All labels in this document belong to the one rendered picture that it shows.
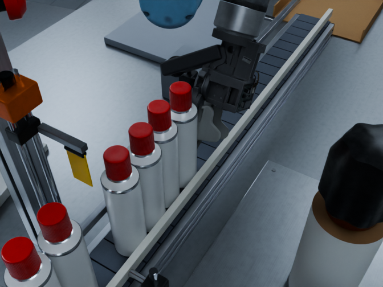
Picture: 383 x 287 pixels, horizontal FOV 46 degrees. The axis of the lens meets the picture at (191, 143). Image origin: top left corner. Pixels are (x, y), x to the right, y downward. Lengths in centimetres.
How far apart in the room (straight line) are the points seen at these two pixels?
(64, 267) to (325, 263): 31
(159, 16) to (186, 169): 28
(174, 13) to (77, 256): 32
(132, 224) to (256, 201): 24
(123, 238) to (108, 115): 41
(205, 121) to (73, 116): 38
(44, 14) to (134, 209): 92
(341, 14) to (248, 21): 75
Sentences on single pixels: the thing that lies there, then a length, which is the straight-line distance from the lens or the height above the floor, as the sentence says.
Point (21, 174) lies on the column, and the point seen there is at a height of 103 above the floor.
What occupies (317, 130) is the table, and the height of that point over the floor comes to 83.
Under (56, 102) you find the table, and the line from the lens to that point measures 108.
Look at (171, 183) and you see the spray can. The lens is 71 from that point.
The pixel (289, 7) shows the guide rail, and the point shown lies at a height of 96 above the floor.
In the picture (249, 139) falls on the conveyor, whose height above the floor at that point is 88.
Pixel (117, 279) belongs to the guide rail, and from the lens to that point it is 66.
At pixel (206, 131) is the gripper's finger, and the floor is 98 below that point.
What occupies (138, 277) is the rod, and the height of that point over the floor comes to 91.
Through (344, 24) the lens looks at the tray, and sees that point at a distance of 138.
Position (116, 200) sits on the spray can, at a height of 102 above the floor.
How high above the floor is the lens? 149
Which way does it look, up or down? 45 degrees down
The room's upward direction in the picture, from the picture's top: straight up
